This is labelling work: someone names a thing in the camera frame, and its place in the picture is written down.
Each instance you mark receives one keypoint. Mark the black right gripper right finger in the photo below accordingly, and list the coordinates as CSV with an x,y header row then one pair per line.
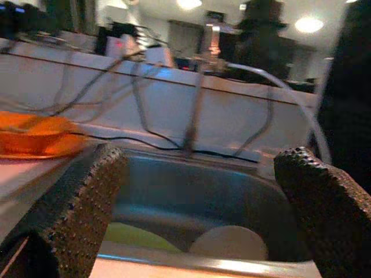
x,y
327,214

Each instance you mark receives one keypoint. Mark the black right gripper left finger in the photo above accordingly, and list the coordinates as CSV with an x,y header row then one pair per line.
x,y
78,208

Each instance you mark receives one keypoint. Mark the orange plate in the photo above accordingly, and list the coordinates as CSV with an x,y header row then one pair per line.
x,y
34,147

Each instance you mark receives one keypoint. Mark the orange bowl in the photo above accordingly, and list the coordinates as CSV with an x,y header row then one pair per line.
x,y
26,123

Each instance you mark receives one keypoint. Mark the green plate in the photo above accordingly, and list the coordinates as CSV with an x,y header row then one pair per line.
x,y
136,236

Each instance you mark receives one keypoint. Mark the grey bowl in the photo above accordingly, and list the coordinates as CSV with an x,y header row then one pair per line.
x,y
229,243

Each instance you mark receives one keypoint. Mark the stainless steel sink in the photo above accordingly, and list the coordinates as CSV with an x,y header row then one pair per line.
x,y
203,191

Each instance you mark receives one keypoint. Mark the tall black appliance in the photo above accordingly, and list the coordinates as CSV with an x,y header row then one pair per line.
x,y
350,87

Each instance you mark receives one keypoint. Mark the white raised ledge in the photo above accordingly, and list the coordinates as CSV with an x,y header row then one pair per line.
x,y
232,116

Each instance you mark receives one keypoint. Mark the chrome faucet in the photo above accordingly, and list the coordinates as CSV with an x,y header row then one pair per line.
x,y
195,116

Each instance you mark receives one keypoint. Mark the white device red light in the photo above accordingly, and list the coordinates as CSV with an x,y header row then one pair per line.
x,y
121,47

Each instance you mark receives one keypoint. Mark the black box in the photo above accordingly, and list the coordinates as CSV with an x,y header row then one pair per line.
x,y
101,40

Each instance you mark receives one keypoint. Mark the white box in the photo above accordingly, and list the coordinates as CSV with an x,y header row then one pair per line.
x,y
158,58

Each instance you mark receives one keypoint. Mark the round ceiling lamp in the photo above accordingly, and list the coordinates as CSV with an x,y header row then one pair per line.
x,y
189,3
308,24

